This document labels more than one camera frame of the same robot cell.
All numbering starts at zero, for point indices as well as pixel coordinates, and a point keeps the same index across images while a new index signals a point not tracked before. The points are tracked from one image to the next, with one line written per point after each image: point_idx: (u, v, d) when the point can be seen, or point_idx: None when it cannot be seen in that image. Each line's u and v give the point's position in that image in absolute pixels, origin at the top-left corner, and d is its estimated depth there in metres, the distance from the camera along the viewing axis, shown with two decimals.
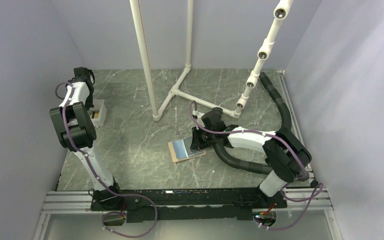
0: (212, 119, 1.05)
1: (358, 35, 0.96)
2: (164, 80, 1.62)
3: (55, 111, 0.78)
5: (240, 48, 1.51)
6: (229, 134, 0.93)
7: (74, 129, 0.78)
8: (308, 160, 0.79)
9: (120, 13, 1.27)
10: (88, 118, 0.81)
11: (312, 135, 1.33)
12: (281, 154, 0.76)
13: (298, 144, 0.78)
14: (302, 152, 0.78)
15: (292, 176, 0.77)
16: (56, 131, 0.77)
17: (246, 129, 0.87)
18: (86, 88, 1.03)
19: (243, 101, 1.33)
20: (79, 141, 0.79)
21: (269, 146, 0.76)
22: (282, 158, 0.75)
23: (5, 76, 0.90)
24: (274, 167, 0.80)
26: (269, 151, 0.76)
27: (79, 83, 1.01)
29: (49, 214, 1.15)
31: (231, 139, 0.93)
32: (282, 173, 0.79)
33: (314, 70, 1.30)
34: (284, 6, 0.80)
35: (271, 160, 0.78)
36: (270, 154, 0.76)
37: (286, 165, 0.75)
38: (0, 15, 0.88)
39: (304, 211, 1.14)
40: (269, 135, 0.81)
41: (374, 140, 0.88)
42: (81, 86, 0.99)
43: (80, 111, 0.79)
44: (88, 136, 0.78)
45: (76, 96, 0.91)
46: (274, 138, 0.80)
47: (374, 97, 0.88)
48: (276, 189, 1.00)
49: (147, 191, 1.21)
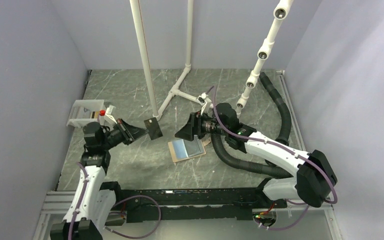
0: (230, 118, 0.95)
1: (358, 35, 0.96)
2: (163, 80, 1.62)
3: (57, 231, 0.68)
5: (240, 48, 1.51)
6: (248, 139, 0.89)
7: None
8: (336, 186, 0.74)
9: (120, 13, 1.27)
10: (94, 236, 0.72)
11: (312, 135, 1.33)
12: (315, 184, 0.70)
13: (330, 171, 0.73)
14: (332, 179, 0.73)
15: (319, 203, 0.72)
16: None
17: (271, 141, 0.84)
18: (102, 173, 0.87)
19: (243, 101, 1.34)
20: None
21: (303, 172, 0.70)
22: (314, 185, 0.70)
23: (5, 76, 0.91)
24: (301, 192, 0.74)
26: (301, 177, 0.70)
27: (95, 168, 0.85)
29: (49, 214, 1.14)
31: (248, 146, 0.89)
32: (308, 199, 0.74)
33: (314, 70, 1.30)
34: (284, 6, 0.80)
35: (301, 186, 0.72)
36: (302, 180, 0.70)
37: (318, 193, 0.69)
38: (0, 15, 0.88)
39: (299, 219, 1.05)
40: (302, 158, 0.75)
41: (374, 140, 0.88)
42: (97, 176, 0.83)
43: (85, 232, 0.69)
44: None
45: (85, 199, 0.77)
46: (306, 162, 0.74)
47: (373, 97, 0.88)
48: (282, 196, 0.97)
49: (147, 191, 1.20)
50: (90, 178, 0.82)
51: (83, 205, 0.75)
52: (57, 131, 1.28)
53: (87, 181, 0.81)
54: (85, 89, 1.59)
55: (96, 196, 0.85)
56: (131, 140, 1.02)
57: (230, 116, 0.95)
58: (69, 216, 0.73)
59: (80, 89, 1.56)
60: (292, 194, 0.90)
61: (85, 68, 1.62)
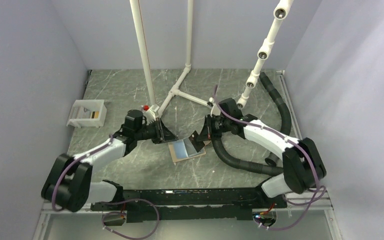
0: (229, 105, 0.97)
1: (358, 35, 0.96)
2: (164, 80, 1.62)
3: (62, 158, 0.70)
5: (240, 49, 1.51)
6: (245, 125, 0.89)
7: (63, 186, 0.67)
8: (323, 176, 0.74)
9: (120, 14, 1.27)
10: (85, 186, 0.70)
11: (312, 135, 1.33)
12: (299, 167, 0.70)
13: (318, 160, 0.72)
14: (319, 167, 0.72)
15: (302, 189, 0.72)
16: (49, 176, 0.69)
17: (267, 126, 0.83)
18: (119, 151, 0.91)
19: (243, 101, 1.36)
20: (59, 200, 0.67)
21: (288, 153, 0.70)
22: (298, 167, 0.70)
23: (5, 76, 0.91)
24: (286, 176, 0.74)
26: (287, 158, 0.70)
27: (119, 143, 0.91)
29: (50, 214, 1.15)
31: (246, 132, 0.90)
32: (292, 183, 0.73)
33: (313, 70, 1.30)
34: (284, 6, 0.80)
35: (285, 167, 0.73)
36: (287, 162, 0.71)
37: (301, 177, 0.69)
38: (0, 17, 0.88)
39: (302, 216, 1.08)
40: (291, 142, 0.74)
41: (373, 140, 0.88)
42: (116, 149, 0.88)
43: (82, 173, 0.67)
44: (69, 202, 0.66)
45: (98, 154, 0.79)
46: (295, 147, 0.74)
47: (373, 97, 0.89)
48: (278, 192, 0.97)
49: (147, 191, 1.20)
50: (111, 145, 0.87)
51: (94, 156, 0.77)
52: (56, 131, 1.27)
53: (108, 145, 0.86)
54: (85, 89, 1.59)
55: (103, 164, 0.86)
56: (161, 139, 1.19)
57: (228, 103, 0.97)
58: (78, 154, 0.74)
59: (80, 89, 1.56)
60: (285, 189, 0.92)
61: (84, 68, 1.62)
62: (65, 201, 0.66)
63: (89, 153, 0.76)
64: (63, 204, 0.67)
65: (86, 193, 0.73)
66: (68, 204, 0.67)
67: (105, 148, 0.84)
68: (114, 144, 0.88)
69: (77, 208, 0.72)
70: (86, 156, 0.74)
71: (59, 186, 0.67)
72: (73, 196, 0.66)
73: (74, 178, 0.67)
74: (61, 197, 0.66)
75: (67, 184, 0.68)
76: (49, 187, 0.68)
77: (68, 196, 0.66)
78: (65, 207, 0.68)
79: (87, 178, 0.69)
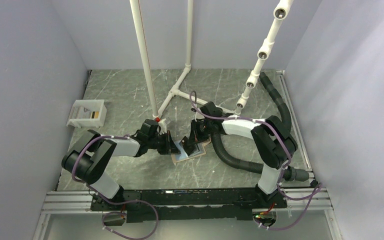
0: (209, 107, 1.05)
1: (358, 35, 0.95)
2: (164, 80, 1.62)
3: (90, 133, 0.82)
5: (240, 49, 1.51)
6: (224, 120, 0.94)
7: (84, 158, 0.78)
8: (295, 149, 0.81)
9: (120, 14, 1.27)
10: (104, 162, 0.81)
11: (312, 135, 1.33)
12: (269, 143, 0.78)
13: (285, 132, 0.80)
14: (288, 140, 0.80)
15: (276, 162, 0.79)
16: (73, 146, 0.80)
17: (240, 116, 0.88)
18: (133, 146, 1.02)
19: (243, 101, 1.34)
20: (79, 171, 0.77)
21: (258, 133, 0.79)
22: (270, 145, 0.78)
23: (5, 76, 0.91)
24: (262, 155, 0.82)
26: (257, 138, 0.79)
27: (135, 143, 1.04)
29: (49, 214, 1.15)
31: (225, 125, 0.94)
32: (269, 161, 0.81)
33: (313, 70, 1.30)
34: (284, 6, 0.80)
35: (258, 146, 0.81)
36: (259, 142, 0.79)
37: (271, 150, 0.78)
38: None
39: (304, 212, 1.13)
40: (259, 121, 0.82)
41: (373, 140, 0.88)
42: (132, 144, 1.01)
43: (105, 148, 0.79)
44: (87, 173, 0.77)
45: (119, 141, 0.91)
46: (264, 127, 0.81)
47: (373, 97, 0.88)
48: (270, 185, 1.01)
49: (147, 191, 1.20)
50: (129, 139, 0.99)
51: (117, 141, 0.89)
52: (56, 130, 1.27)
53: (126, 136, 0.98)
54: (85, 89, 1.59)
55: (119, 153, 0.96)
56: (169, 152, 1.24)
57: (208, 105, 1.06)
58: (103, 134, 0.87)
59: (80, 89, 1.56)
60: (275, 181, 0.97)
61: (84, 68, 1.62)
62: (83, 171, 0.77)
63: (114, 137, 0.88)
64: (81, 175, 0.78)
65: (103, 170, 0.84)
66: (86, 175, 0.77)
67: (125, 139, 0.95)
68: (131, 140, 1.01)
69: (92, 181, 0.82)
70: (111, 137, 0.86)
71: (81, 157, 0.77)
72: (91, 168, 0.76)
73: (98, 151, 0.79)
74: (82, 166, 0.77)
75: (86, 157, 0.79)
76: (70, 158, 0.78)
77: (89, 166, 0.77)
78: (82, 176, 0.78)
79: (108, 154, 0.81)
